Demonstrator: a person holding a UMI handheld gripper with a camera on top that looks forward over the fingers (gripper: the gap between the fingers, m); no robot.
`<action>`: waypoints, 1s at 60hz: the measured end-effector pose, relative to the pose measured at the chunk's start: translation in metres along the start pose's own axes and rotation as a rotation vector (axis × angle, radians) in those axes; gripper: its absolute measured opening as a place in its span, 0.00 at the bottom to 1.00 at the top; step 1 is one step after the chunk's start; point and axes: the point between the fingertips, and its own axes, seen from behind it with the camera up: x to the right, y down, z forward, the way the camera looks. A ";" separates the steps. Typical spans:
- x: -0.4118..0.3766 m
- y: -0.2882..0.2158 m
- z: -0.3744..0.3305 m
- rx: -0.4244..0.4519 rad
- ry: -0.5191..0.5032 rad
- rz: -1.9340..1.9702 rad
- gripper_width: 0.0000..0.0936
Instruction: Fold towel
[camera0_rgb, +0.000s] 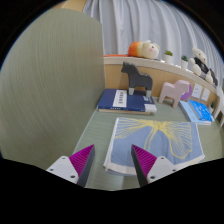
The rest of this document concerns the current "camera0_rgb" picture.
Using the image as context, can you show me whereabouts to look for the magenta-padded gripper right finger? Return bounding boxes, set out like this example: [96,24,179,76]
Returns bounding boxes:
[130,144,180,188]

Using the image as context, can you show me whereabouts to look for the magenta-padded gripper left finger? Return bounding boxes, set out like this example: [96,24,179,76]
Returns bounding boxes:
[45,144,96,188]

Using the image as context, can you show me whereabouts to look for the bright blue book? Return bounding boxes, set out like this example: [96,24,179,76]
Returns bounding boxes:
[187,99,214,123]

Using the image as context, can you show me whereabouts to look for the pink wooden horse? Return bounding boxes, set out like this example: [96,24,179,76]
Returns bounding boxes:
[157,79,192,109]

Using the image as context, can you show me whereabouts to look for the navy blue book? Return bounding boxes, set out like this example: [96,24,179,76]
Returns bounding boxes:
[97,88,158,116]

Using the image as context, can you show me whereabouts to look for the green desk partition panel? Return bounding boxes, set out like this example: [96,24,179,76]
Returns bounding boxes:
[0,8,106,169]

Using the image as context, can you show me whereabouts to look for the white wooden horse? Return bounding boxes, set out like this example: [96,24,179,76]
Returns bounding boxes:
[213,84,224,129]

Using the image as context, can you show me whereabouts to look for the large dark grey wooden horse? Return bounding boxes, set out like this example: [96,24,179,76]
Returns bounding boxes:
[120,61,154,98]

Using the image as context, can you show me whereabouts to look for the small dark grey horse figure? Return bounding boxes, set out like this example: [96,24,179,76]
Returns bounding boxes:
[209,77,219,88]

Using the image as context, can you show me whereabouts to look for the light wooden ledge shelf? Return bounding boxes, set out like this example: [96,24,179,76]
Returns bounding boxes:
[103,54,224,101]

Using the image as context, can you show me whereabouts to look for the small potted green plant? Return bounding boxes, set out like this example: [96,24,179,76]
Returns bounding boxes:
[180,54,190,71]
[163,49,174,65]

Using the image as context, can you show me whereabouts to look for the white teddy bear black shirt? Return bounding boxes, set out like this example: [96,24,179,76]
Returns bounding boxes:
[188,46,216,84]

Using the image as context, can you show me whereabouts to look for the orange and cream plush toy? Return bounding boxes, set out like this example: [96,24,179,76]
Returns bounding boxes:
[127,39,161,61]

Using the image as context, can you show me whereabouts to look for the white grey curtain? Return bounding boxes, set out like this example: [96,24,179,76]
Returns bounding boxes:
[82,0,224,88]

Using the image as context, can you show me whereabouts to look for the white wall socket plate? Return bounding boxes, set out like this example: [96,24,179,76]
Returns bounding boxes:
[200,87,212,103]
[190,83,204,99]

